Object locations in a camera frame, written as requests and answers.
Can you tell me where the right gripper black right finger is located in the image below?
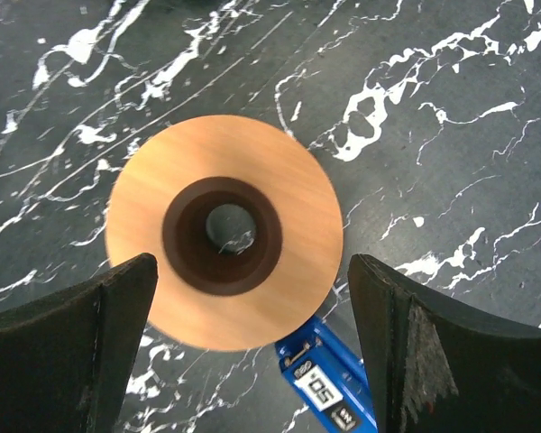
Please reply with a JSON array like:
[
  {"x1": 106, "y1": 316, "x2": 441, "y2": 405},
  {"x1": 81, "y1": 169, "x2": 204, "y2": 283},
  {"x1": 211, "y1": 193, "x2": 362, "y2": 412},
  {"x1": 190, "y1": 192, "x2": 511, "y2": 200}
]
[{"x1": 348, "y1": 254, "x2": 541, "y2": 432}]

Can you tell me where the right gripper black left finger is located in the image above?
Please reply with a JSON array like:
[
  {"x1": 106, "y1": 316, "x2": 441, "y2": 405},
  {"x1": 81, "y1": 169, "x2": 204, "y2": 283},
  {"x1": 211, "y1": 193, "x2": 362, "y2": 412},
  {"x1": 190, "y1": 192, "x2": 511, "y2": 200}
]
[{"x1": 0, "y1": 253, "x2": 158, "y2": 432}]

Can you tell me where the orange wooden ring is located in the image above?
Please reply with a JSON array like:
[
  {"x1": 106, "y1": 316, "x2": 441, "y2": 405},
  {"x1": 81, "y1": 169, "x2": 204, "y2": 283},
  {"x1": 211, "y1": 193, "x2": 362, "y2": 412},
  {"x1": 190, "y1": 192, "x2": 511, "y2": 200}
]
[{"x1": 104, "y1": 115, "x2": 344, "y2": 352}]

